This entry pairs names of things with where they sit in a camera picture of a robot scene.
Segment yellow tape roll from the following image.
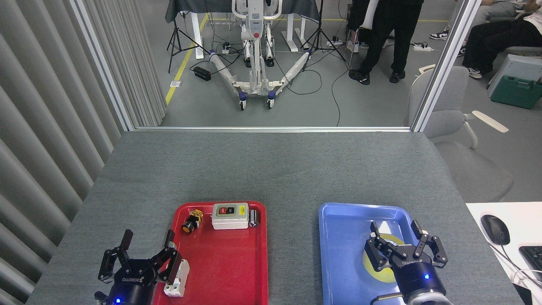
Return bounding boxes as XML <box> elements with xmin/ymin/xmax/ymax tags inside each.
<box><xmin>362</xmin><ymin>234</ymin><xmax>407</xmax><ymax>283</ymax></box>

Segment grey equipment box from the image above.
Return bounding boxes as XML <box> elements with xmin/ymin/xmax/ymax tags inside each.
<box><xmin>487</xmin><ymin>54</ymin><xmax>542</xmax><ymax>98</ymax></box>

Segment person in grey trousers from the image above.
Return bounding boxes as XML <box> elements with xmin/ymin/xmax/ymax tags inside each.
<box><xmin>430</xmin><ymin>0</ymin><xmax>530</xmax><ymax>42</ymax></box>

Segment white circuit breaker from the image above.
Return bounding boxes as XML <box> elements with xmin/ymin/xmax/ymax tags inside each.
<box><xmin>164</xmin><ymin>259</ymin><xmax>190</xmax><ymax>297</ymax></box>

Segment seated person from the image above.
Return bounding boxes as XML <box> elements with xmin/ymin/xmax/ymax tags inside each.
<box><xmin>457</xmin><ymin>0</ymin><xmax>542</xmax><ymax>80</ymax></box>

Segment silver frame rail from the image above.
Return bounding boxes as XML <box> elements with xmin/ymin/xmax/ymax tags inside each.
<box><xmin>135</xmin><ymin>126</ymin><xmax>411</xmax><ymax>133</ymax></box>

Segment orange black push button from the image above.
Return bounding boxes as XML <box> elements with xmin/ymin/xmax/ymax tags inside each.
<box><xmin>182</xmin><ymin>208</ymin><xmax>204</xmax><ymax>233</ymax></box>

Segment silver frame post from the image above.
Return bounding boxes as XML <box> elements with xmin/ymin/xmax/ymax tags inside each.
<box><xmin>411</xmin><ymin>0</ymin><xmax>483</xmax><ymax>133</ymax></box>

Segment red plastic tray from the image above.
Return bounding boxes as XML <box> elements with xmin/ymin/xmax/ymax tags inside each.
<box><xmin>153</xmin><ymin>201</ymin><xmax>268</xmax><ymax>305</ymax></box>

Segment blue plastic tray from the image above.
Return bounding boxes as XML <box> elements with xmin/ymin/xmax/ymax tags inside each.
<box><xmin>318</xmin><ymin>202</ymin><xmax>439</xmax><ymax>305</ymax></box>

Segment black tripod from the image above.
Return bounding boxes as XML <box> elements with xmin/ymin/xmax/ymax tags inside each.
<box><xmin>299</xmin><ymin>0</ymin><xmax>350</xmax><ymax>72</ymax></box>
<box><xmin>166</xmin><ymin>0</ymin><xmax>211</xmax><ymax>73</ymax></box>

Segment standing person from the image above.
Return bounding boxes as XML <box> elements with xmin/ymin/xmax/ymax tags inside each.
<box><xmin>345</xmin><ymin>0</ymin><xmax>425</xmax><ymax>85</ymax></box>

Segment white stand on wheels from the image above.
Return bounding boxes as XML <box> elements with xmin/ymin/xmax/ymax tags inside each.
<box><xmin>207</xmin><ymin>0</ymin><xmax>312</xmax><ymax>111</ymax></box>

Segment black keyboard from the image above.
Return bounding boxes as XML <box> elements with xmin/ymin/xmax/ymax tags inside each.
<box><xmin>519</xmin><ymin>246</ymin><xmax>542</xmax><ymax>282</ymax></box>

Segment grey office chair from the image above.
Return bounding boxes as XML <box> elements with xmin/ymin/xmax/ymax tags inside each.
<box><xmin>407</xmin><ymin>64</ymin><xmax>515</xmax><ymax>203</ymax></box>

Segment black computer mouse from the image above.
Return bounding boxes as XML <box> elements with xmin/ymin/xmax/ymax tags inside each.
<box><xmin>481</xmin><ymin>215</ymin><xmax>511</xmax><ymax>246</ymax></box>

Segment green plastic case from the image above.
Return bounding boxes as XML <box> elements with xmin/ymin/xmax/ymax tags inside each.
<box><xmin>490</xmin><ymin>75</ymin><xmax>542</xmax><ymax>110</ymax></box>

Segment grey vertical blinds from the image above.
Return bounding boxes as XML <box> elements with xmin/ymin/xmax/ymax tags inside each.
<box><xmin>0</xmin><ymin>0</ymin><xmax>166</xmax><ymax>305</ymax></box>

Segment white push button switch box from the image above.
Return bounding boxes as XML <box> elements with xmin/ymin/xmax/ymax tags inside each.
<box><xmin>212</xmin><ymin>203</ymin><xmax>249</xmax><ymax>230</ymax></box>

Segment white desk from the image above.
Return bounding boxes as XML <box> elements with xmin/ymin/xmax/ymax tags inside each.
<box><xmin>466</xmin><ymin>202</ymin><xmax>542</xmax><ymax>305</ymax></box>

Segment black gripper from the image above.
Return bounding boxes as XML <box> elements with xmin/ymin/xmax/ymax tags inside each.
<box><xmin>98</xmin><ymin>230</ymin><xmax>183</xmax><ymax>305</ymax></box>
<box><xmin>365</xmin><ymin>220</ymin><xmax>448</xmax><ymax>299</ymax></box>

